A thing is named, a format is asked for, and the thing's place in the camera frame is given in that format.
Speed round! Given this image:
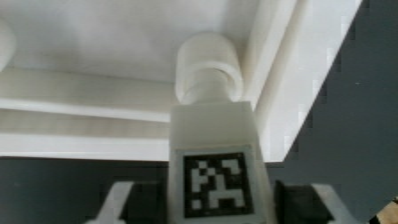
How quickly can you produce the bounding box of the white U-shaped fence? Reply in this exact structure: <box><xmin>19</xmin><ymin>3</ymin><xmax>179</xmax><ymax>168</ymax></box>
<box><xmin>0</xmin><ymin>0</ymin><xmax>364</xmax><ymax>162</ymax></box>

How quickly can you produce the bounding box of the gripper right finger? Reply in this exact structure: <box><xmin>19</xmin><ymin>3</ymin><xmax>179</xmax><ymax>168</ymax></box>
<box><xmin>312</xmin><ymin>183</ymin><xmax>364</xmax><ymax>224</ymax></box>

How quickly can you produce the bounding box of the white square tabletop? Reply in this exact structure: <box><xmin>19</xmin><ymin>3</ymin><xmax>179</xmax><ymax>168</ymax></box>
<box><xmin>0</xmin><ymin>0</ymin><xmax>298</xmax><ymax>122</ymax></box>

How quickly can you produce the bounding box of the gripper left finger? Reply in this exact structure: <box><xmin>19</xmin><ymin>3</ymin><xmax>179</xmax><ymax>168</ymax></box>
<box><xmin>85</xmin><ymin>181</ymin><xmax>135</xmax><ymax>224</ymax></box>

